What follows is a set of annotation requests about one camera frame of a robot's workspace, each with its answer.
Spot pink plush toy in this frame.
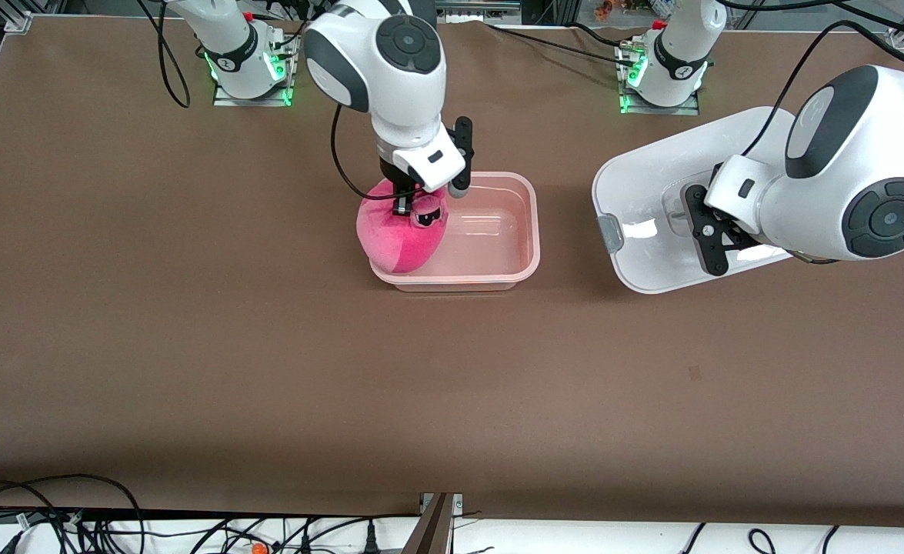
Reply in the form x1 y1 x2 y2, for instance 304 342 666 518
355 179 449 275

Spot white box lid grey latches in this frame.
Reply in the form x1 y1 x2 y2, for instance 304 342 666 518
592 106 800 295

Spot pink translucent plastic box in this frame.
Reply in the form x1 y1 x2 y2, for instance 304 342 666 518
367 171 542 292

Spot grey device box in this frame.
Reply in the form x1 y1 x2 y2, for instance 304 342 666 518
435 0 523 22

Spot white lower shelf board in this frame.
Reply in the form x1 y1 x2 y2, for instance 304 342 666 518
0 516 904 554

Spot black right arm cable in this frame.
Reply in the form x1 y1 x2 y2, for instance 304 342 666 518
136 0 395 202

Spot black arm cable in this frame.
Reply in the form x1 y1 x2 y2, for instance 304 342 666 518
744 19 904 167
136 0 395 202

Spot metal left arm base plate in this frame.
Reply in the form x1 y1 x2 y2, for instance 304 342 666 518
619 42 701 117

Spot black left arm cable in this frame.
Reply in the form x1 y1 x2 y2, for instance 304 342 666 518
744 19 904 167

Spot long black table cable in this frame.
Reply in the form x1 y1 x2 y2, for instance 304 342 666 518
486 23 637 67

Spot black base cable bundle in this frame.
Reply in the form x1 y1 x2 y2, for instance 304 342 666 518
271 0 322 56

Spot short black table cable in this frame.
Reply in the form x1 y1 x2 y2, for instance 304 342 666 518
567 21 623 45

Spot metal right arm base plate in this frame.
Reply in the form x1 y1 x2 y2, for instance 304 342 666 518
212 35 296 108

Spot aluminium frame post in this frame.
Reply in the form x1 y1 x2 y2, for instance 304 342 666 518
402 492 465 554

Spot black arched cable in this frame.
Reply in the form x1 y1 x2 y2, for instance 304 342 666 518
188 513 422 554

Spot black looped floor cable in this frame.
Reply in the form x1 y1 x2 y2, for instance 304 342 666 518
0 473 146 554

